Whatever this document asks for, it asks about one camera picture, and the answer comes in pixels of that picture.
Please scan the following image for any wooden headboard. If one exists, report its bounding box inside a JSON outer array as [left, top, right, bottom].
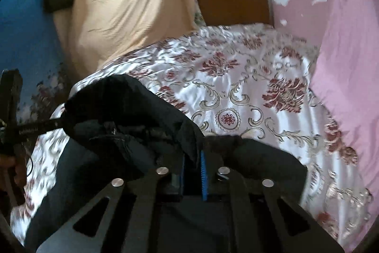
[[194, 0, 274, 27]]

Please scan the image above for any beige hanging cloth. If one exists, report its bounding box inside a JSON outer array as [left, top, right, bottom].
[[53, 0, 202, 79]]

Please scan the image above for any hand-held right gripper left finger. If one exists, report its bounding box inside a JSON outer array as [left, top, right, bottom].
[[36, 152, 186, 253]]

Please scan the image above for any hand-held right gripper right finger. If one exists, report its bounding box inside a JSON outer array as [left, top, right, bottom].
[[200, 150, 345, 253]]

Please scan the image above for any black jacket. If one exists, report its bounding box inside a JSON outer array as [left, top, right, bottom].
[[25, 74, 308, 253]]

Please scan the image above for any pink curtain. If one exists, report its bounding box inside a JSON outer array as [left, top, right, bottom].
[[308, 0, 379, 250]]

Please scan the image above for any floral satin bedspread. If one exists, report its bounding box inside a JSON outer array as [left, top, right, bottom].
[[10, 23, 374, 248]]

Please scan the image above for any person's left hand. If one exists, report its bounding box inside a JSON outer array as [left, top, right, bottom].
[[0, 156, 28, 193]]

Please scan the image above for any blue fabric wardrobe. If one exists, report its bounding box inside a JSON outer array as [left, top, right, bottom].
[[0, 0, 74, 126]]

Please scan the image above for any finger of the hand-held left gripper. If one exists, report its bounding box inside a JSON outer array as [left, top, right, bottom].
[[15, 118, 68, 135]]

